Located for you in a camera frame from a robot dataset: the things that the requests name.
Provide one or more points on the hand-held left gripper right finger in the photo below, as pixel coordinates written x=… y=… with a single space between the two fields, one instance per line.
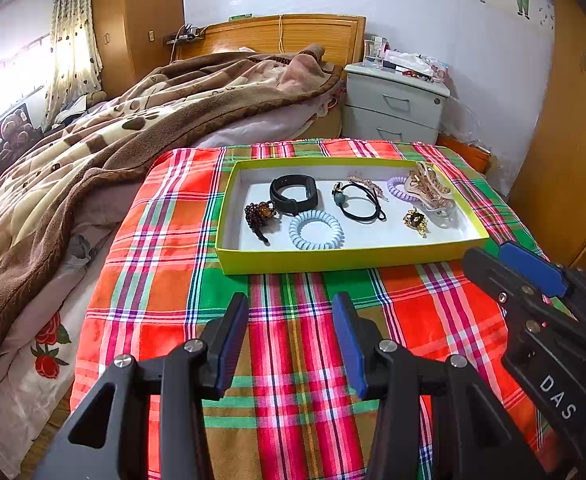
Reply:
x=350 y=347

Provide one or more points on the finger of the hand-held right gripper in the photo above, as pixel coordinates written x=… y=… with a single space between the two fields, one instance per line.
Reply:
x=488 y=272
x=533 y=265

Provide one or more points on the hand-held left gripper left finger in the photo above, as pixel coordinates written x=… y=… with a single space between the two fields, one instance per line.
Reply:
x=232 y=347

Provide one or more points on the gold ornate hair clip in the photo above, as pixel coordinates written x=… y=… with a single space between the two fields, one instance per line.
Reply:
x=415 y=220

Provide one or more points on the clear hair claw clip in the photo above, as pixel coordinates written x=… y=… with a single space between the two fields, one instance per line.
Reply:
x=425 y=185

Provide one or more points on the yellow-green cardboard tray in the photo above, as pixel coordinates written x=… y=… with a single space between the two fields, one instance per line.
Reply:
x=373 y=237

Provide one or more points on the pink rhinestone hair clip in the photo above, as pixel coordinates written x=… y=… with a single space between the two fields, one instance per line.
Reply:
x=360 y=180

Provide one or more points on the red green plaid cloth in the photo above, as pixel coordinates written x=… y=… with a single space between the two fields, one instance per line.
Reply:
x=148 y=285

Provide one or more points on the orange box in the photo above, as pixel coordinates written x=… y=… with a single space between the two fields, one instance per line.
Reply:
x=463 y=152

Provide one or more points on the large wooden wardrobe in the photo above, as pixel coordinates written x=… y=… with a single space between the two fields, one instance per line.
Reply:
x=563 y=135

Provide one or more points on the black wristband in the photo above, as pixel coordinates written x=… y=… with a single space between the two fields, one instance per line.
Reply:
x=279 y=195

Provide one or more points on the grey two-drawer nightstand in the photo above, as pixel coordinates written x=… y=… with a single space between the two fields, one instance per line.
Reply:
x=393 y=110

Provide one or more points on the white floral bed sheet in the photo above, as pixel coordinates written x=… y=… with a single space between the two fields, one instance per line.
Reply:
x=38 y=355

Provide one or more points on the pile of small toiletries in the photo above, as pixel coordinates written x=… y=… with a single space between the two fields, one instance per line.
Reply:
x=408 y=60

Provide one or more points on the brown paw print blanket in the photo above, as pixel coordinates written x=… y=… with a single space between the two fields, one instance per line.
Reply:
x=73 y=170

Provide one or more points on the brown teddy bear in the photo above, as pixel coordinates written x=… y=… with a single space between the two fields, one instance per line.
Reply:
x=15 y=132

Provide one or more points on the wooden bed headboard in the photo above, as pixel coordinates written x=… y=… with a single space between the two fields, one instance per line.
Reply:
x=253 y=35

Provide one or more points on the power strip with plugs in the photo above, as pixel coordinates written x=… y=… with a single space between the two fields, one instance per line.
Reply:
x=185 y=36

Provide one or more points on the spotted cream curtain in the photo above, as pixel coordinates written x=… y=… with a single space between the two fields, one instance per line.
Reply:
x=70 y=50

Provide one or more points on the tall wooden cabinet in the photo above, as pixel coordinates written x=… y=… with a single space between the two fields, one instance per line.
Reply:
x=138 y=20

